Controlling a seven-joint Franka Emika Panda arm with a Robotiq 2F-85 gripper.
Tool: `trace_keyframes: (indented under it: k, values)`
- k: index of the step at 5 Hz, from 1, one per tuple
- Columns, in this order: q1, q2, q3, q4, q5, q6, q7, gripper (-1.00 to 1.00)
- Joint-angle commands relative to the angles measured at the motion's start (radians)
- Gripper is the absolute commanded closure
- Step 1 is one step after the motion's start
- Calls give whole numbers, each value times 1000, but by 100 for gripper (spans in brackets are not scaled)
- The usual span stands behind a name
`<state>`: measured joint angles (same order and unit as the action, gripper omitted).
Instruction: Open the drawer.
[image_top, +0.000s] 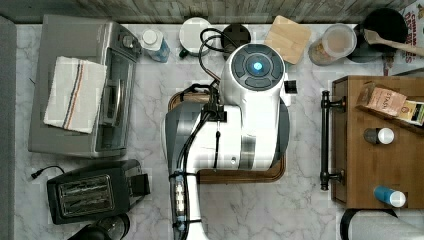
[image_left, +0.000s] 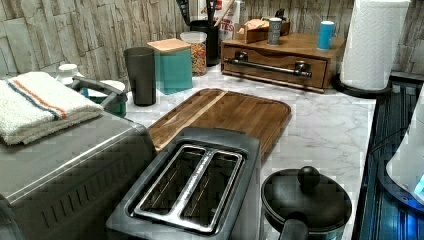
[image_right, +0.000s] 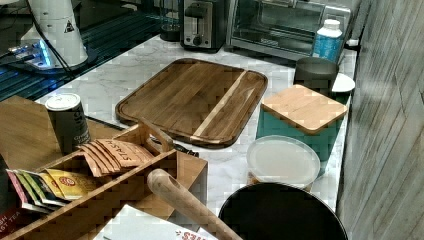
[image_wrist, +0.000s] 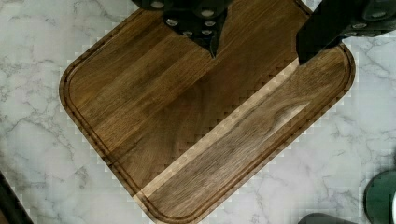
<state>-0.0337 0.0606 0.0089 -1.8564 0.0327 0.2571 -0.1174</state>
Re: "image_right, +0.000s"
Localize teal canister with wooden lid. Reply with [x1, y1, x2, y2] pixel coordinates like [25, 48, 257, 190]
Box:
[256, 85, 347, 176]

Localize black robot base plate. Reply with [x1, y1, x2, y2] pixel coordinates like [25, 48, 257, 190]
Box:
[2, 45, 98, 75]

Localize wooden utensil handle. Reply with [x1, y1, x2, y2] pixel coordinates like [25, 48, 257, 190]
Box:
[147, 169, 243, 240]

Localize dark grey plastic cup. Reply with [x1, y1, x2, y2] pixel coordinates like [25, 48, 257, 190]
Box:
[293, 57, 339, 96]

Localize wooden tea drawer box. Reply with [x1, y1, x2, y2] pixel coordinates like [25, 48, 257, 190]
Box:
[1, 120, 208, 240]

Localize clear cereal container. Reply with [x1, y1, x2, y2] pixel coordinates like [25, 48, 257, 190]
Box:
[246, 135, 320, 189]

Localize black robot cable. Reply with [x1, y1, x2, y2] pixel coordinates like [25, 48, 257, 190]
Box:
[0, 0, 76, 75]

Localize white capped plastic bottle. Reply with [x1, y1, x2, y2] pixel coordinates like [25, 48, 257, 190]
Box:
[312, 19, 342, 62]

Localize white cardboard box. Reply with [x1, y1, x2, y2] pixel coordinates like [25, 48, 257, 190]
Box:
[94, 204, 217, 240]

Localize stainless steel toaster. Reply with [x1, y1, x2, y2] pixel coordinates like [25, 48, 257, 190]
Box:
[179, 0, 228, 53]

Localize orange Stash tea bags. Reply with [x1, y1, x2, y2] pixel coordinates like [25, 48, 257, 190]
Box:
[79, 139, 154, 177]

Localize wooden cutting board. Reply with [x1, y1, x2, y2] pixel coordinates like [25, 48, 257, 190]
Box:
[115, 58, 268, 148]

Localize black utensil crock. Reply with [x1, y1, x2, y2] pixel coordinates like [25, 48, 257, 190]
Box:
[219, 183, 348, 240]

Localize silver toaster oven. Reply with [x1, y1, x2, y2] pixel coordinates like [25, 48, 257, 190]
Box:
[226, 0, 358, 61]

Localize red tea box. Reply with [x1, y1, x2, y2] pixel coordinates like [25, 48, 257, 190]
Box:
[0, 208, 31, 238]

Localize cylindrical tin can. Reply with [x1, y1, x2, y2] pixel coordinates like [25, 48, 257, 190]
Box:
[45, 93, 91, 155]

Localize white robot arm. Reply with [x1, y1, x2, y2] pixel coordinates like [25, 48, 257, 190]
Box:
[21, 0, 88, 70]

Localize yellow tea bags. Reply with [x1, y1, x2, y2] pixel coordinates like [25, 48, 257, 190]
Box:
[6, 169, 98, 214]

